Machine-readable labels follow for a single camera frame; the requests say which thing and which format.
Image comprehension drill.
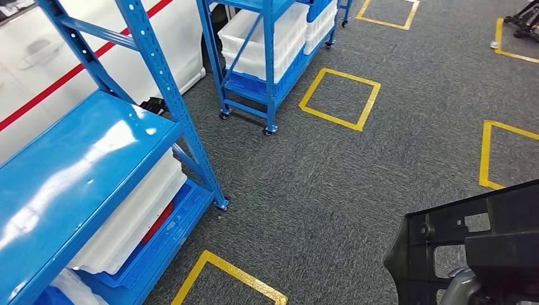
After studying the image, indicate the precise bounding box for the red item in crate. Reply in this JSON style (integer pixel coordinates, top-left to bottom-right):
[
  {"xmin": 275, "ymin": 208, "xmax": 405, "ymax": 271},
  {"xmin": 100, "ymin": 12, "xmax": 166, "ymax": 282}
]
[{"xmin": 140, "ymin": 201, "xmax": 174, "ymax": 245}]

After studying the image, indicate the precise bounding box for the black plastic panel part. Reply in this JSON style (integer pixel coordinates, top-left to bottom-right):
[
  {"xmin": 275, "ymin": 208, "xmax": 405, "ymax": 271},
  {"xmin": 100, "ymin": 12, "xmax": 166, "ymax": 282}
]
[{"xmin": 383, "ymin": 179, "xmax": 539, "ymax": 305}]

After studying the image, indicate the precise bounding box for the black ribbed block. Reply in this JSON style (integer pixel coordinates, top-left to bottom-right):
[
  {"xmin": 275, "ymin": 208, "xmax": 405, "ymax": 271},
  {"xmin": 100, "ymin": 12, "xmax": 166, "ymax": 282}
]
[{"xmin": 140, "ymin": 97, "xmax": 169, "ymax": 115}]

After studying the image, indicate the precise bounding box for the blue metal shelf rack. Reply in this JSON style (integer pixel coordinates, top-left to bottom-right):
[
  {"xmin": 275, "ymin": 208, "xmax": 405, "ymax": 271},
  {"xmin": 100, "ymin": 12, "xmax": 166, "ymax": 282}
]
[{"xmin": 0, "ymin": 0, "xmax": 230, "ymax": 305}]

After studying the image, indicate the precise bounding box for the blue wheeled shelf rack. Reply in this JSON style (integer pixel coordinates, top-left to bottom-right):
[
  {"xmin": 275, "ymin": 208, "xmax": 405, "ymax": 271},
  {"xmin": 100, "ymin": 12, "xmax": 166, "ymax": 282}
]
[{"xmin": 195, "ymin": 0, "xmax": 355, "ymax": 137}]

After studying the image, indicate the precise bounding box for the black metal frame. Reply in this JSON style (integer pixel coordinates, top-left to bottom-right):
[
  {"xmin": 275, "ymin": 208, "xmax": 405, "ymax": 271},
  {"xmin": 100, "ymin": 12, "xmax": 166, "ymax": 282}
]
[{"xmin": 503, "ymin": 0, "xmax": 539, "ymax": 43}]

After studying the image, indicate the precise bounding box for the red barrier belt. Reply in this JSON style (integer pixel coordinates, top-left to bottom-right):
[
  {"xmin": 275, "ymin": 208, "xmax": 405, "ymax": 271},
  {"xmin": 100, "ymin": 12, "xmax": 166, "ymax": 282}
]
[{"xmin": 0, "ymin": 0, "xmax": 174, "ymax": 133}]

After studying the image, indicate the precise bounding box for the white car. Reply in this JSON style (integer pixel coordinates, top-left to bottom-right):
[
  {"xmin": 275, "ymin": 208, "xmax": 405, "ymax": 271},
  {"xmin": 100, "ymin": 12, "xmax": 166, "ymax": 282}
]
[{"xmin": 0, "ymin": 0, "xmax": 207, "ymax": 165}]

